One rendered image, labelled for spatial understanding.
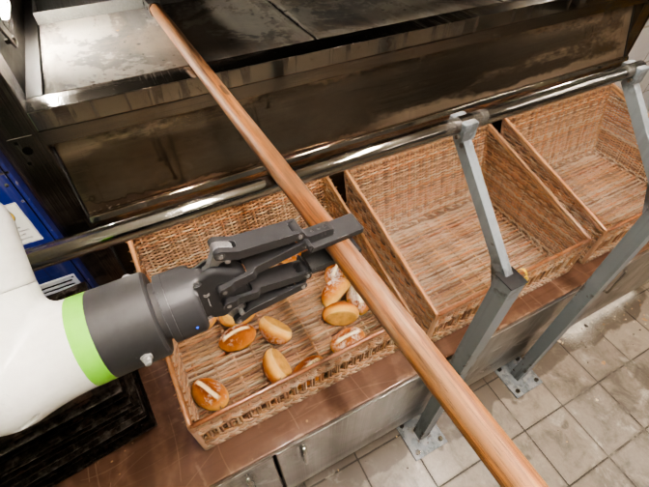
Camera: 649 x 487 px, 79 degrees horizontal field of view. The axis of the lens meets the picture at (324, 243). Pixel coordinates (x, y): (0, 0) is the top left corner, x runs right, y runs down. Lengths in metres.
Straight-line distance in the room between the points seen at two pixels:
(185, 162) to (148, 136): 0.09
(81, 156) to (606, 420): 1.90
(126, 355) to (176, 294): 0.07
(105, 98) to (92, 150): 0.13
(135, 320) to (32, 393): 0.10
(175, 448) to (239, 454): 0.15
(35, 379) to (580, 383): 1.84
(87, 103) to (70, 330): 0.56
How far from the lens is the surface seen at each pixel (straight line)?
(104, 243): 0.60
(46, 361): 0.42
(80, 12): 1.32
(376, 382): 1.06
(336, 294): 1.10
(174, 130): 0.97
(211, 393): 1.00
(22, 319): 0.44
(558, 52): 1.60
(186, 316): 0.41
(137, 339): 0.41
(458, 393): 0.38
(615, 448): 1.91
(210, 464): 1.02
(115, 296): 0.42
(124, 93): 0.90
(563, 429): 1.84
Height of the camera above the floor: 1.55
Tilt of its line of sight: 48 degrees down
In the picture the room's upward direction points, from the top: straight up
